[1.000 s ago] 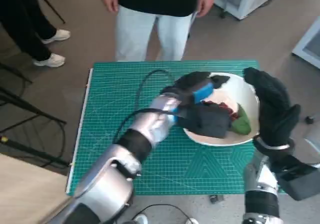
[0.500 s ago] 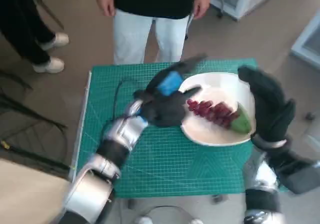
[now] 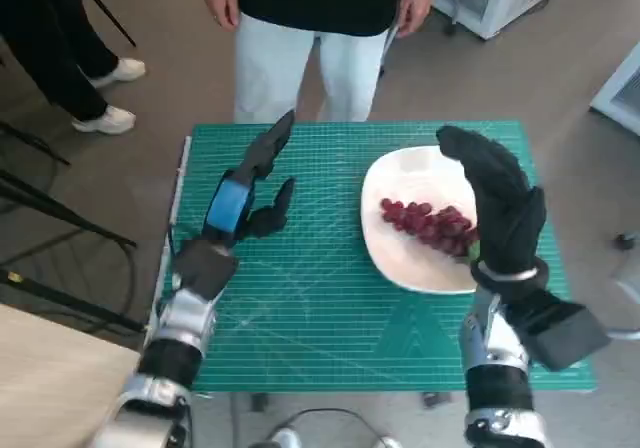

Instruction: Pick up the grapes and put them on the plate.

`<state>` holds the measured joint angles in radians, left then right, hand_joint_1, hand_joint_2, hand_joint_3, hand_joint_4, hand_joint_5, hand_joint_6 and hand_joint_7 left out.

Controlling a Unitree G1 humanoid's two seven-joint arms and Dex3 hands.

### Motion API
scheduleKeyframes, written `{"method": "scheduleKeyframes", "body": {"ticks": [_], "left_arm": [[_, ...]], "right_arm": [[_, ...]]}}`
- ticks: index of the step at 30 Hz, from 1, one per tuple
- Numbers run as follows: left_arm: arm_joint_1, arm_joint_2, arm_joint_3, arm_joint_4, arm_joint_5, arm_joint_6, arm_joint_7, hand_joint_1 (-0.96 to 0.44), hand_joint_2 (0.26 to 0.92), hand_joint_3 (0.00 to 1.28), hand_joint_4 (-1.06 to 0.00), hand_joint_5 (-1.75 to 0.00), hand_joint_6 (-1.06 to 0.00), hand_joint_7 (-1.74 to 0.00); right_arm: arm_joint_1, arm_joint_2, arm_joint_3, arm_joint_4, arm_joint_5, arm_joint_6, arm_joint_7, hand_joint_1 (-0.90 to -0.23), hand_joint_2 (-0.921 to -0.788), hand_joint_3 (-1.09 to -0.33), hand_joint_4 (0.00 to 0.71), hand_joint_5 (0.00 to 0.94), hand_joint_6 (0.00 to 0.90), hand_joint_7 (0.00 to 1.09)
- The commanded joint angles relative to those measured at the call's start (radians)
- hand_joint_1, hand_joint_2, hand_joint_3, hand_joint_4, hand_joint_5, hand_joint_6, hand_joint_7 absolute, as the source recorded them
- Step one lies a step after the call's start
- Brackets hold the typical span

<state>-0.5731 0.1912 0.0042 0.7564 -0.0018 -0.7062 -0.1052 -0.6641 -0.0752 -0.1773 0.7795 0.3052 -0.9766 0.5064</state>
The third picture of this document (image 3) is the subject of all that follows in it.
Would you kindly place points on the person's right hand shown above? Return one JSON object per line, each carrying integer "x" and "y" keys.
{"x": 220, "y": 3}

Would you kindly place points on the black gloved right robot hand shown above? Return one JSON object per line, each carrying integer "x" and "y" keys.
{"x": 505, "y": 208}

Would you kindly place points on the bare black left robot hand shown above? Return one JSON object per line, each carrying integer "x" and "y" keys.
{"x": 227, "y": 208}

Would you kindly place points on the person's left hand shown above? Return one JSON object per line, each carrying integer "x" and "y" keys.
{"x": 415, "y": 8}

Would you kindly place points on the red toy grapes bunch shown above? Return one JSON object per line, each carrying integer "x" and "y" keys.
{"x": 425, "y": 223}

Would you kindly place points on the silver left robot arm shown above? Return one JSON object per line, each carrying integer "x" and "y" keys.
{"x": 185, "y": 323}

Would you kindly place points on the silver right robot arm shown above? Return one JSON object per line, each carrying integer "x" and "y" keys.
{"x": 495, "y": 368}

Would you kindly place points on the white plate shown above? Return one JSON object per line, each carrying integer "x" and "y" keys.
{"x": 400, "y": 178}

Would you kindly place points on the person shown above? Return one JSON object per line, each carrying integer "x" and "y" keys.
{"x": 50, "y": 43}
{"x": 300, "y": 68}

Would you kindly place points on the black tripod leg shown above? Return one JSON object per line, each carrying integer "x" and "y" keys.
{"x": 107, "y": 13}

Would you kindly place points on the green cutting mat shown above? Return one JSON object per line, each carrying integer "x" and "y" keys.
{"x": 310, "y": 293}

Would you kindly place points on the grey office chair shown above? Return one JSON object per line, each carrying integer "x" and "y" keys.
{"x": 627, "y": 288}

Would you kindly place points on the light wooden table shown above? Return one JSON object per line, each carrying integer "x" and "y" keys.
{"x": 50, "y": 378}

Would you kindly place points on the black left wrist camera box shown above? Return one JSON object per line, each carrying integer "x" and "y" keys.
{"x": 205, "y": 268}

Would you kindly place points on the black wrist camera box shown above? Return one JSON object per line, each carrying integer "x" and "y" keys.
{"x": 570, "y": 333}
{"x": 205, "y": 268}

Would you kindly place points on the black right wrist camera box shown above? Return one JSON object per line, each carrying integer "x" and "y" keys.
{"x": 570, "y": 333}

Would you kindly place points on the black metal chair frame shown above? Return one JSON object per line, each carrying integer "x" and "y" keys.
{"x": 60, "y": 208}

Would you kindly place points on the black table bracket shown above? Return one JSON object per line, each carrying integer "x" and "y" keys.
{"x": 259, "y": 402}
{"x": 436, "y": 399}

